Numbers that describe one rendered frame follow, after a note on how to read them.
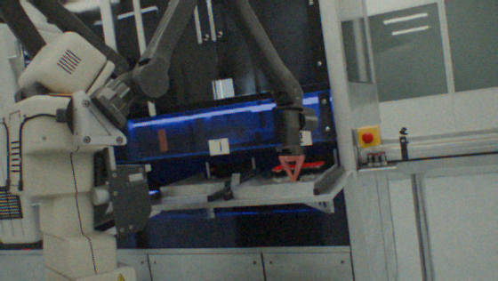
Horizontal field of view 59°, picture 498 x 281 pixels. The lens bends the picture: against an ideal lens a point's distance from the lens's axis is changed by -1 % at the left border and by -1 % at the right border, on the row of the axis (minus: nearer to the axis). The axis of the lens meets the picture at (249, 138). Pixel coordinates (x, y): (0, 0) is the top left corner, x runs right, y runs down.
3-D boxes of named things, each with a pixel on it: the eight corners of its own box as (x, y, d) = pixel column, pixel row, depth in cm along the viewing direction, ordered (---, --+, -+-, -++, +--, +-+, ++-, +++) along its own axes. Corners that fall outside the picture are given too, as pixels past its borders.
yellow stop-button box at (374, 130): (362, 146, 167) (359, 126, 166) (381, 143, 164) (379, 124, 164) (358, 148, 160) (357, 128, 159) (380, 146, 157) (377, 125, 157)
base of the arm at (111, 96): (74, 103, 99) (96, 97, 90) (99, 80, 103) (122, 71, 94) (101, 131, 103) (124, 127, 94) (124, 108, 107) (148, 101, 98)
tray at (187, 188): (204, 180, 195) (204, 172, 194) (261, 174, 185) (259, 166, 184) (161, 196, 163) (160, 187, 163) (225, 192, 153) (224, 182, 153)
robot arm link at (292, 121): (275, 110, 135) (288, 107, 131) (291, 112, 140) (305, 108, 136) (277, 132, 134) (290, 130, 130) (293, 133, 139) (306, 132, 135)
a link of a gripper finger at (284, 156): (309, 180, 136) (307, 149, 137) (302, 180, 129) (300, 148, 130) (287, 181, 138) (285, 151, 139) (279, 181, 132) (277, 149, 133)
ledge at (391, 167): (364, 169, 175) (364, 164, 174) (398, 165, 170) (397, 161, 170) (358, 175, 162) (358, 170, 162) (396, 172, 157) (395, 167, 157)
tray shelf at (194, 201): (195, 184, 197) (195, 180, 196) (357, 172, 170) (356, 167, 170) (127, 212, 152) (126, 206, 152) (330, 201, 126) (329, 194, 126)
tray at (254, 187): (269, 178, 171) (269, 169, 171) (338, 172, 161) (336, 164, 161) (233, 198, 140) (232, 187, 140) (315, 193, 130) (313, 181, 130)
